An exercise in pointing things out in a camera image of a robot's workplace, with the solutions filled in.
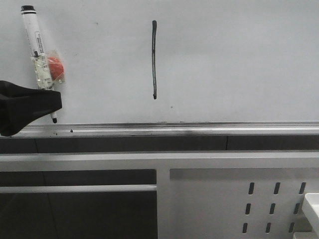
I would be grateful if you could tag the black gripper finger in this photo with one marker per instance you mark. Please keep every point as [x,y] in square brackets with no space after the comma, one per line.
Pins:
[20,106]

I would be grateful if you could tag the red round magnet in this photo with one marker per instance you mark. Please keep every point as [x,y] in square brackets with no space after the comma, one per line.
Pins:
[56,68]

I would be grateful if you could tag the white whiteboard marker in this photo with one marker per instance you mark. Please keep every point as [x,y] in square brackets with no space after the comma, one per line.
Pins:
[37,51]

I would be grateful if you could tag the white whiteboard stand frame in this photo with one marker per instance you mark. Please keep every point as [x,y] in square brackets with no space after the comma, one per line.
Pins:
[210,195]

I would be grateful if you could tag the white whiteboard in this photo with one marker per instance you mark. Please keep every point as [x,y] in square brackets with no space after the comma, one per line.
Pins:
[172,66]

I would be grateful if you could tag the white metal storage tray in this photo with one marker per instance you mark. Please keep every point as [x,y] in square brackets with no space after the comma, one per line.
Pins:
[311,211]

